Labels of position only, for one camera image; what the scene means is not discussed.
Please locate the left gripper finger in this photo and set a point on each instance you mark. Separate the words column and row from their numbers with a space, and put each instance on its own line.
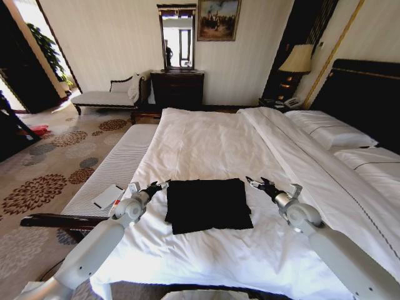
column 164, row 184
column 154, row 182

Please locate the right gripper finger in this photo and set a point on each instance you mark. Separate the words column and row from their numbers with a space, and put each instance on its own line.
column 266, row 182
column 254, row 183

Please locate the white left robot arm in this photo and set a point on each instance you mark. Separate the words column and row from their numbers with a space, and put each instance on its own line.
column 93, row 247

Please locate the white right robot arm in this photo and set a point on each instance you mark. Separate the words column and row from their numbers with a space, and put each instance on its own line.
column 343, row 259

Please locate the white ribbed bed bench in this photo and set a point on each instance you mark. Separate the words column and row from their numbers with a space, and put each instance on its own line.
column 125, row 156

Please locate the white bed duvet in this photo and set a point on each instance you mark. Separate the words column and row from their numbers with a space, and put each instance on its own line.
column 203, row 147

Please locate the white notebook with dark edge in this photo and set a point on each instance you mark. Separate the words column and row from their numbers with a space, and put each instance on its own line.
column 107, row 197

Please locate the folded black garment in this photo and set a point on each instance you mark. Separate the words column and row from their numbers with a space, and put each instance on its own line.
column 207, row 206

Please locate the dark wooden nightstand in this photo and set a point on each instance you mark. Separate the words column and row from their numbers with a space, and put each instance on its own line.
column 268, row 103

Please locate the white pillow with dark piping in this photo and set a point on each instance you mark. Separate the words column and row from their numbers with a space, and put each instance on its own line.
column 372, row 165
column 331, row 131

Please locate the white desk telephone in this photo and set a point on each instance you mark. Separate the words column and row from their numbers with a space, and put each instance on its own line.
column 292, row 102

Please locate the dark wooden dresser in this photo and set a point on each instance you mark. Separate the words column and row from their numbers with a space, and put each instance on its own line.
column 177, row 89

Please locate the white throw cloth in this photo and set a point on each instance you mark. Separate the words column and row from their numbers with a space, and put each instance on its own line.
column 133, row 87

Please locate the white upholstered chaise longue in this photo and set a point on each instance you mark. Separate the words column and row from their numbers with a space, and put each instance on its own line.
column 103, row 98

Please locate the white robot front shell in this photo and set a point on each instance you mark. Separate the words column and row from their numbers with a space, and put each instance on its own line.
column 189, row 296

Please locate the dark padded headboard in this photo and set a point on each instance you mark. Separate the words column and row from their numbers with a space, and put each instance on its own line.
column 356, row 100

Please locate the table lamp with cream shade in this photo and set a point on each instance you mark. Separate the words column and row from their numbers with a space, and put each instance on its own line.
column 297, row 59

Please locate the red cloth item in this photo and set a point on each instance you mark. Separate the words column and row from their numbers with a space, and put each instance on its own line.
column 40, row 129

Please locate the person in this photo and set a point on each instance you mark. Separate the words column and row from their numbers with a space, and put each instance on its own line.
column 168, row 53

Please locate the dark wooden furniture piece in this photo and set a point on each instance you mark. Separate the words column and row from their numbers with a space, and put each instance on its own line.
column 12, row 131

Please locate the framed painting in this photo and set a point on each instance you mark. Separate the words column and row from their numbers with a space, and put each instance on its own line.
column 218, row 20

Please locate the green potted plant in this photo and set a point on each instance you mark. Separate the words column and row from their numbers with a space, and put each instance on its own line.
column 47, row 47

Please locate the dark wooden door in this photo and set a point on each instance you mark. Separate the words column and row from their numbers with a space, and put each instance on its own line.
column 22, row 68

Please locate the dark wooden bench frame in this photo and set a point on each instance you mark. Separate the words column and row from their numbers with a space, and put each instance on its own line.
column 59, row 220

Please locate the dark framed wall mirror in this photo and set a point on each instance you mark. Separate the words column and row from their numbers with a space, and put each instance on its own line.
column 176, row 40

